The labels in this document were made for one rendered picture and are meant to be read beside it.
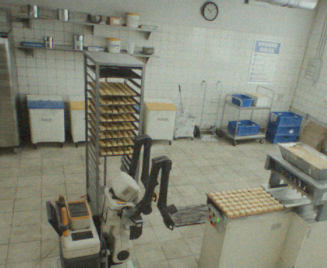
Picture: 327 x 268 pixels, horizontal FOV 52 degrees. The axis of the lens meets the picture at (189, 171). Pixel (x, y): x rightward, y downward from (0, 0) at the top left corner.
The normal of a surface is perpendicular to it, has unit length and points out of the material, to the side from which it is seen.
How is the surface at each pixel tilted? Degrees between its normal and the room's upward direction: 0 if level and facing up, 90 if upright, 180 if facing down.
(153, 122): 92
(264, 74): 90
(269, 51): 90
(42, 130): 89
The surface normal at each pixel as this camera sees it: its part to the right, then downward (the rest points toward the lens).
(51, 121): 0.40, 0.47
